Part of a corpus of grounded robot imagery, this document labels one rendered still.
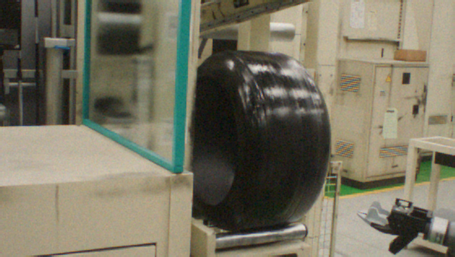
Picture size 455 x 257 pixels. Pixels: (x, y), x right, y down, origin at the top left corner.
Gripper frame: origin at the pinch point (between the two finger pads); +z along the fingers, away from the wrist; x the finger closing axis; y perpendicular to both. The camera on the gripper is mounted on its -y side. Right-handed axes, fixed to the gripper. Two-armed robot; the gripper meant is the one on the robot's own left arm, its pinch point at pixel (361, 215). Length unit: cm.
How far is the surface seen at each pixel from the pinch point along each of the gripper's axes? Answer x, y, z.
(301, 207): 6.8, 2.0, 16.6
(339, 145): -413, -226, 87
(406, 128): -454, -212, 29
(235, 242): 20.1, -6.9, 31.8
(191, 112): 12, 28, 51
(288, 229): 5.3, -8.6, 20.3
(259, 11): -53, 36, 55
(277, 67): -7, 38, 32
